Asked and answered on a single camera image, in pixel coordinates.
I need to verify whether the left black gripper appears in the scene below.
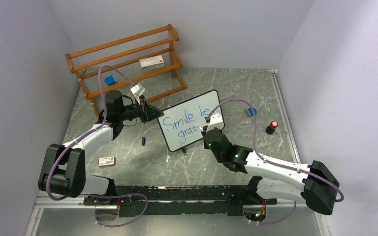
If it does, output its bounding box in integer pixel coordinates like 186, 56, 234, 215
118, 95, 163, 124

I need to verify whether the white whiteboard black frame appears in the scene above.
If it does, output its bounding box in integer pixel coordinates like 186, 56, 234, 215
157, 89, 220, 152

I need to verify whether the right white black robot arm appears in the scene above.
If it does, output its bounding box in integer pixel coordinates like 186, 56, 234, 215
201, 128, 340, 215

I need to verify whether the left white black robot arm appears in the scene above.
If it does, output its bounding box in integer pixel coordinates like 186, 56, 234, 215
38, 90, 164, 205

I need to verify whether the blue grey whiteboard eraser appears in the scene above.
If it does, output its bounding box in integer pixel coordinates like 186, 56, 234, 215
245, 108, 257, 118

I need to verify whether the orange wooden shelf rack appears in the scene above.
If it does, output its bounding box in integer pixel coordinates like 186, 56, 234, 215
64, 24, 187, 116

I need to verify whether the white red box on shelf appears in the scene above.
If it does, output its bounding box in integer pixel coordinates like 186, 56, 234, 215
139, 55, 164, 72

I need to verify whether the blue cube on shelf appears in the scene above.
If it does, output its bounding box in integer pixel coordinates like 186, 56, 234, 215
104, 75, 117, 86

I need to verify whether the red white box on table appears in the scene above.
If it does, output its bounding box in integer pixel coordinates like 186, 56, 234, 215
98, 156, 115, 167

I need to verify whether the red black bottle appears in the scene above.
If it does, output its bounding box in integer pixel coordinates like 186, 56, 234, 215
265, 120, 279, 135

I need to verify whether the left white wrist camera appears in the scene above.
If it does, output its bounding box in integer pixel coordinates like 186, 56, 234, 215
130, 83, 146, 104

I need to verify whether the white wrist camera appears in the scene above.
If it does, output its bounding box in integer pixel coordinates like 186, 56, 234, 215
130, 83, 146, 104
206, 112, 224, 132

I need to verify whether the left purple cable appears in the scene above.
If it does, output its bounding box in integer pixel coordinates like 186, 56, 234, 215
46, 65, 136, 201

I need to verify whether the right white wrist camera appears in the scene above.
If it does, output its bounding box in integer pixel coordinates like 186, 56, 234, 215
206, 112, 224, 132

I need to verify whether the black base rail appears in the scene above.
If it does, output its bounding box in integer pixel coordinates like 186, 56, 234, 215
83, 185, 277, 217

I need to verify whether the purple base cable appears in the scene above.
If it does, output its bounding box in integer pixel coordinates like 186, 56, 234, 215
89, 194, 149, 228

